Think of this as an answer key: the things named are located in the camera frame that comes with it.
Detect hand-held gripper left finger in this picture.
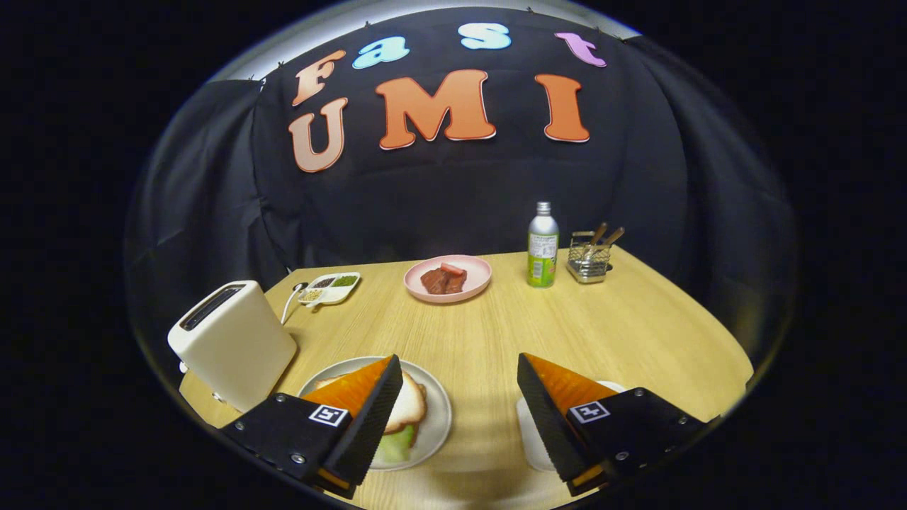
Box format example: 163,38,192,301
216,354,405,500

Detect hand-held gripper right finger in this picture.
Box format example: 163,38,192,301
516,353,709,497

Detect green lettuce leaf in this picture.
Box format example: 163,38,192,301
374,424,419,465

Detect brown crust bread slice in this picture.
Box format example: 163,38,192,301
312,372,429,435

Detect white square plate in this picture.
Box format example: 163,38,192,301
515,380,628,473

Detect white round plate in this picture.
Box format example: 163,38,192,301
298,356,453,472

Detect white compartment tray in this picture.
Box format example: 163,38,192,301
297,272,361,307

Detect brown meat piece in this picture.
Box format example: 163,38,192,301
420,266,468,295

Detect white toaster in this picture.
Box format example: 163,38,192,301
167,280,298,414

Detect pink plate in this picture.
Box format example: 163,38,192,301
403,255,493,305

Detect green label metal bottle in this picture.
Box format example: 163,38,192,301
526,202,560,288

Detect black backdrop cloth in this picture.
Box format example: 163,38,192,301
124,7,798,397

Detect white toaster cable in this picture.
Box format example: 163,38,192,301
281,283,309,325

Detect wire utensil holder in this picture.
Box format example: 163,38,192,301
567,231,612,284

